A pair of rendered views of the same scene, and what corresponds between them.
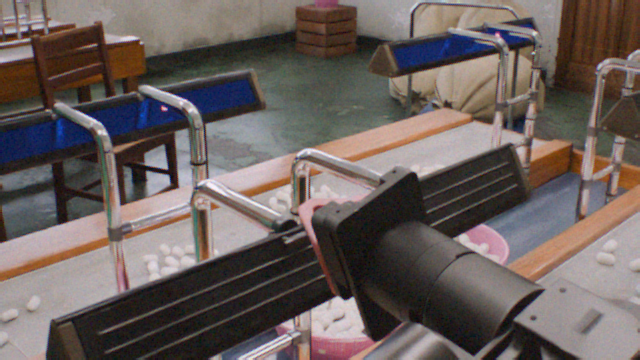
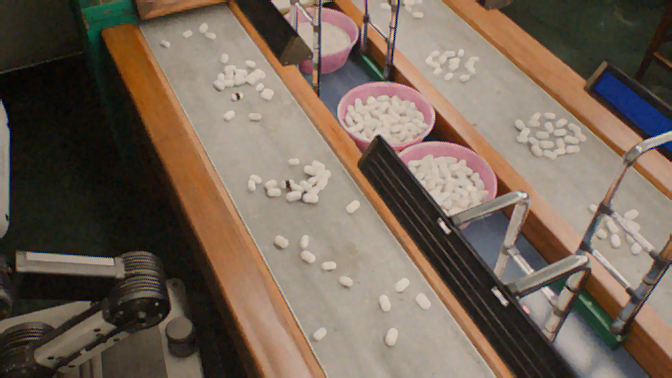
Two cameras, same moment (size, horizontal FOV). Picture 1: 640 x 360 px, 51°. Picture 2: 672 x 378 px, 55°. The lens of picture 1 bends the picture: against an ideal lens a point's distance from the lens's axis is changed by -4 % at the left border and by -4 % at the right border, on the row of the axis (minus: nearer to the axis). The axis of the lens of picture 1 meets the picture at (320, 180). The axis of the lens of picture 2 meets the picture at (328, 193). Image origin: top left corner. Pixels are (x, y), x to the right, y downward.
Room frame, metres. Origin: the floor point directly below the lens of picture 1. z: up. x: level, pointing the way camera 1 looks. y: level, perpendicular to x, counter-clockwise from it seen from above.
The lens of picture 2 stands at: (1.23, -1.40, 1.91)
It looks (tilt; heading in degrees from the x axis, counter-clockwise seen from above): 47 degrees down; 104
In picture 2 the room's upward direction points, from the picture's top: 2 degrees clockwise
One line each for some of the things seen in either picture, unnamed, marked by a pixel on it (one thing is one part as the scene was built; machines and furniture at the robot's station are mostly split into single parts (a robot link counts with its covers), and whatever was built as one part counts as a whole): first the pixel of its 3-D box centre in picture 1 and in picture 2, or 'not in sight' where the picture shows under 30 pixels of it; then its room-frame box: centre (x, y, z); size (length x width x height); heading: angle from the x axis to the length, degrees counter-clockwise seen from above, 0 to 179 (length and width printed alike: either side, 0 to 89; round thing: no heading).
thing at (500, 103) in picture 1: (487, 117); (650, 238); (1.66, -0.42, 0.90); 0.20 x 0.19 x 0.45; 132
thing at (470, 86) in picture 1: (481, 85); not in sight; (3.90, -0.94, 0.40); 0.74 x 0.56 x 0.38; 135
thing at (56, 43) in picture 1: (112, 132); not in sight; (2.89, 0.92, 0.45); 0.44 x 0.43 x 0.91; 154
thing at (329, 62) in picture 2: not in sight; (316, 43); (0.74, 0.29, 0.72); 0.27 x 0.27 x 0.10
